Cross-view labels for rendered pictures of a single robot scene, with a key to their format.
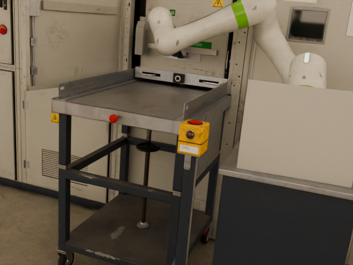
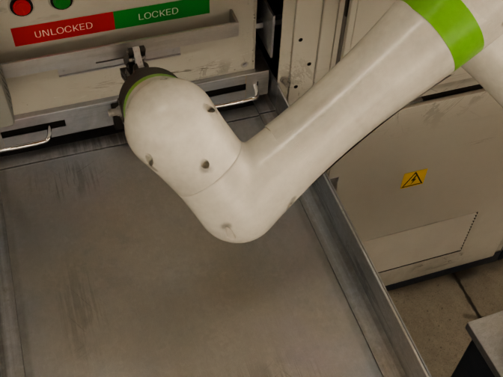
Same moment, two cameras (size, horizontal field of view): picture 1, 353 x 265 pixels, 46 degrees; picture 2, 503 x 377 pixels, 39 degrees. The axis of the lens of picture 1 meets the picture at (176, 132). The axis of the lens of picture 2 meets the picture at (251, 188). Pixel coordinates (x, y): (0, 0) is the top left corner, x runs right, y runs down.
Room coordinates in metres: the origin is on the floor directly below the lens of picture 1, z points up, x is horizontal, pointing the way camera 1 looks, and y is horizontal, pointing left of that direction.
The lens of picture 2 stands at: (1.41, 0.41, 1.79)
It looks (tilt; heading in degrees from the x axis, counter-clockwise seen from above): 50 degrees down; 321
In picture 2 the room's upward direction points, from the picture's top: 3 degrees clockwise
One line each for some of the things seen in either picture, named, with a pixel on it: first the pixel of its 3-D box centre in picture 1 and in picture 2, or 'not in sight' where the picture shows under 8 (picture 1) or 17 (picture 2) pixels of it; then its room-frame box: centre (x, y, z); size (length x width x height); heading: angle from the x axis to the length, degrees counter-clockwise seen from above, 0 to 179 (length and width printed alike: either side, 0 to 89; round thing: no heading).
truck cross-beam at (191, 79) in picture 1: (180, 77); (125, 101); (2.29, 0.00, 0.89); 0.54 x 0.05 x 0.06; 71
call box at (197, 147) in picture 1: (193, 137); not in sight; (1.29, -0.06, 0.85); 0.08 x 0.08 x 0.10; 71
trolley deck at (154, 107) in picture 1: (151, 102); (181, 302); (1.92, 0.13, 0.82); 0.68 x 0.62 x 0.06; 161
